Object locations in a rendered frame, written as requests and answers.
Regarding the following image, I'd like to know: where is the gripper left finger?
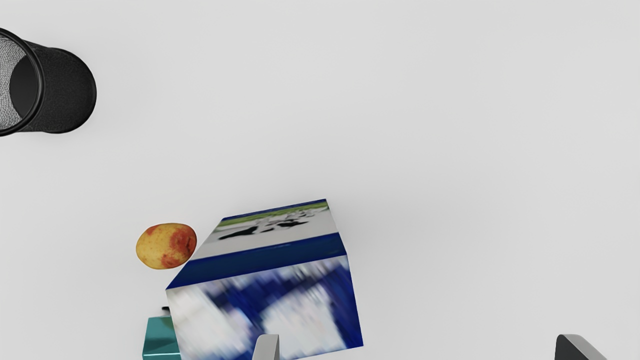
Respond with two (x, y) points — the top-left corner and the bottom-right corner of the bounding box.
(251, 334), (281, 360)

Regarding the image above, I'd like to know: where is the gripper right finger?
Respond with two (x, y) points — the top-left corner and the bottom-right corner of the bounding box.
(554, 334), (609, 360)

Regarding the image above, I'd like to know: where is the teal faceted mug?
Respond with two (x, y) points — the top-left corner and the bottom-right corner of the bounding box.
(142, 306), (182, 360)

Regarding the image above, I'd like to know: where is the blue white carton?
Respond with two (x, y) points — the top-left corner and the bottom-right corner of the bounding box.
(165, 198), (364, 360)

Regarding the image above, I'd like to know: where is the yellow red fruit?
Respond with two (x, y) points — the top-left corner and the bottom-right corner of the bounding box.
(135, 223), (198, 271)

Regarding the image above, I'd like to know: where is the black mesh pen holder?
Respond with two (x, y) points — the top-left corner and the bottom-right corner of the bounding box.
(0, 28), (98, 137)

